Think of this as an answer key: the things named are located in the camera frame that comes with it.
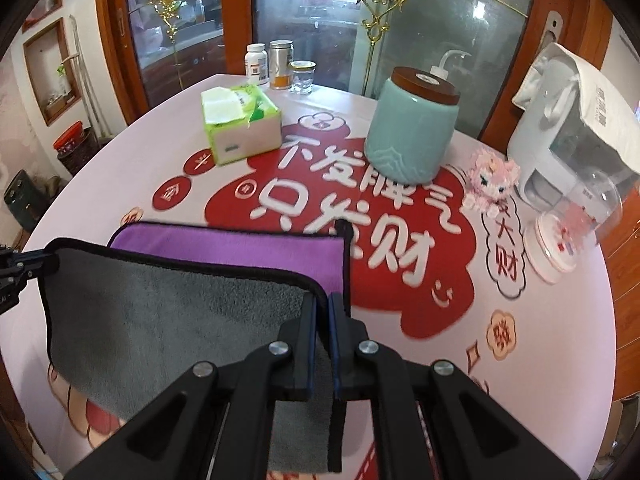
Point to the white water dispenser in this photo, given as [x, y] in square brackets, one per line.
[573, 119]

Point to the pink block lion figure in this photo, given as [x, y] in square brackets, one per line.
[491, 179]

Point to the green tissue box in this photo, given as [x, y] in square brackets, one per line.
[240, 122]

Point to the teal ceramic jar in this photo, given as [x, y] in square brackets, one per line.
[412, 126]

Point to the red bucket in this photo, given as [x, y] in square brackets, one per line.
[69, 139]

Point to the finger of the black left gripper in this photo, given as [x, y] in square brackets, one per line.
[29, 265]

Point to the printed round tablecloth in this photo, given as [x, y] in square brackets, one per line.
[427, 277]

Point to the wooden wall niche frame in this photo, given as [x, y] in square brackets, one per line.
[50, 71]

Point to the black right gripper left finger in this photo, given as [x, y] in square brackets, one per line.
[214, 422]

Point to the metal tin canister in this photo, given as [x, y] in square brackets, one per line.
[280, 56]

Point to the clear dome figure display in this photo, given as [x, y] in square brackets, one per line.
[556, 239]

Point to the wooden cabinet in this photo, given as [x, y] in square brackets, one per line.
[621, 252]

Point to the glass door with gold ornament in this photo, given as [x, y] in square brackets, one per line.
[157, 48]

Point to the purple and grey towel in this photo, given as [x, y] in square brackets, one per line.
[126, 319]

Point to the white pill bottle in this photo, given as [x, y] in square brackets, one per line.
[256, 64]

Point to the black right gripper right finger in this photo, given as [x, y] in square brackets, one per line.
[429, 421]

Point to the small glass jar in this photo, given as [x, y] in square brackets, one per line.
[302, 72]

